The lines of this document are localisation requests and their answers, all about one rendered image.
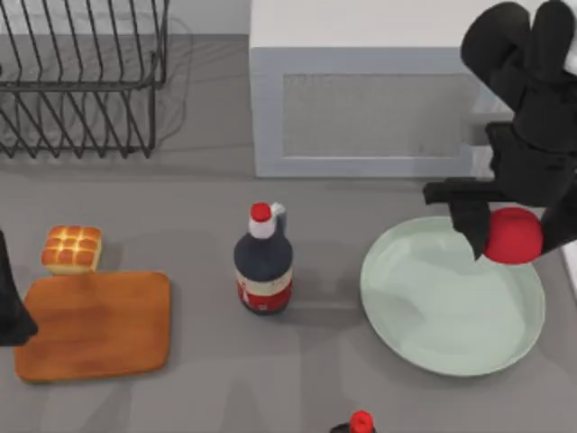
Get dark bottle with red cap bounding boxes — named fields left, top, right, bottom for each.
left=328, top=410, right=378, bottom=433
left=233, top=202, right=295, bottom=318

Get pale grey microwave oven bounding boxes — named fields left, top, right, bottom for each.
left=249, top=0, right=517, bottom=180

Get golden bread loaf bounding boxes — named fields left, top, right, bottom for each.
left=41, top=225, right=104, bottom=277

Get black wire dish rack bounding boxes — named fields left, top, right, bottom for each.
left=0, top=0, right=171, bottom=160

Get pale green plate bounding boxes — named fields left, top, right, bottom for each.
left=359, top=216, right=547, bottom=377

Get wooden cutting board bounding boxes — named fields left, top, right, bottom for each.
left=14, top=270, right=173, bottom=385

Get red apple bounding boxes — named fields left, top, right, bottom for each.
left=482, top=206, right=545, bottom=265

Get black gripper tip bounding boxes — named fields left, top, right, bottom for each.
left=0, top=229, right=39, bottom=348

